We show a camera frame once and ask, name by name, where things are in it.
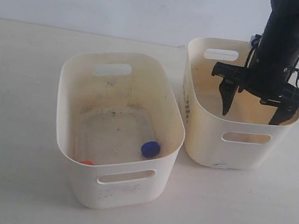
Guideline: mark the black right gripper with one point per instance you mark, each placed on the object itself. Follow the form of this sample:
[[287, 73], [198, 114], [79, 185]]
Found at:
[[267, 70]]

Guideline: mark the white plastic bin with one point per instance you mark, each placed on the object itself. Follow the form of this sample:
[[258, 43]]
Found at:
[[100, 98], [240, 140]]

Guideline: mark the clear bottle blue cap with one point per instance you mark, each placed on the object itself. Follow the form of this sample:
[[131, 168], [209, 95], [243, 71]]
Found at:
[[149, 144]]

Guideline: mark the clear bottle orange cap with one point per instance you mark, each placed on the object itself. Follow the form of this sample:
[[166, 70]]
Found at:
[[87, 162]]

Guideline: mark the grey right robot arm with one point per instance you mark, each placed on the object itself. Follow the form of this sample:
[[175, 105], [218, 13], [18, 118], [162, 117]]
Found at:
[[272, 59]]

